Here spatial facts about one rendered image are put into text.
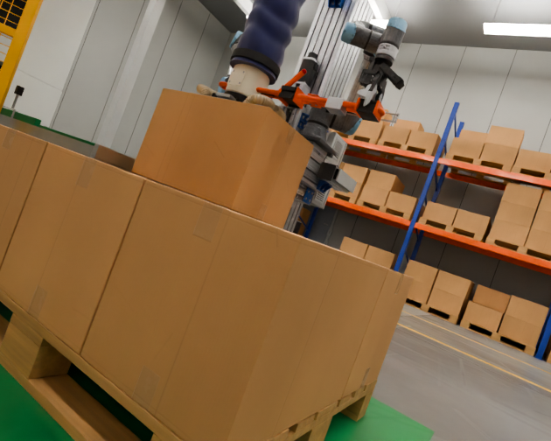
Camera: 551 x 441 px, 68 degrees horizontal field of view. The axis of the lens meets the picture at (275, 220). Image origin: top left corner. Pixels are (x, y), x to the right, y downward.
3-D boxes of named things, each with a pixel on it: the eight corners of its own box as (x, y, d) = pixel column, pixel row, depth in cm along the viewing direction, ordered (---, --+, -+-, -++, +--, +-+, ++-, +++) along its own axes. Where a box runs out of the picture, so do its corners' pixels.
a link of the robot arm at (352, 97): (329, 124, 227) (370, 21, 199) (353, 134, 227) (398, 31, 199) (327, 130, 216) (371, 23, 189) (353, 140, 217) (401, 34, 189)
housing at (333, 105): (324, 106, 157) (328, 95, 157) (330, 114, 163) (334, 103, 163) (339, 108, 153) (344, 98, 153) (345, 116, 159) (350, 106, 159)
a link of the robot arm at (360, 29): (348, 14, 199) (348, 15, 156) (369, 22, 199) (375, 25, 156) (339, 38, 205) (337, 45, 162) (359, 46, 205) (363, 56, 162)
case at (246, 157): (130, 171, 179) (163, 87, 180) (191, 194, 213) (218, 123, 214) (231, 209, 148) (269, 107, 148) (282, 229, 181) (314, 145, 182)
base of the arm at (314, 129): (305, 143, 229) (311, 127, 229) (329, 149, 221) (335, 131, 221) (293, 133, 216) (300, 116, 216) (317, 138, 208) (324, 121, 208)
